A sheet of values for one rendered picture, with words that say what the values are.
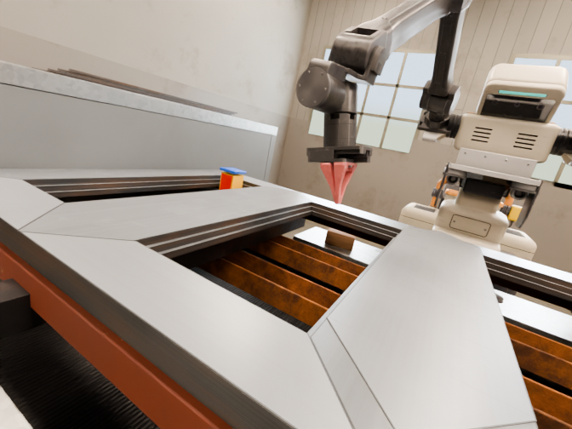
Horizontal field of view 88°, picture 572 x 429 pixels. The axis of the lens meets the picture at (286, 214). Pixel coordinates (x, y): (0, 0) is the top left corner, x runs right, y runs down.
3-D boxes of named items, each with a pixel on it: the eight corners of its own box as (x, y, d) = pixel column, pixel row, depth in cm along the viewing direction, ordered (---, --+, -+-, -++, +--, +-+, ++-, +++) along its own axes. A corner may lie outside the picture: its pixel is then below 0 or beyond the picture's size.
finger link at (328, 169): (357, 207, 48) (360, 148, 47) (317, 204, 52) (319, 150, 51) (368, 203, 54) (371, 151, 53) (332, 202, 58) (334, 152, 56)
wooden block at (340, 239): (352, 246, 109) (357, 233, 108) (351, 251, 103) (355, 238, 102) (327, 238, 112) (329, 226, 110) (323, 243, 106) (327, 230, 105)
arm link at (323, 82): (390, 50, 47) (344, 43, 52) (363, 20, 38) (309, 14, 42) (362, 125, 51) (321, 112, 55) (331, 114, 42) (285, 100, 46)
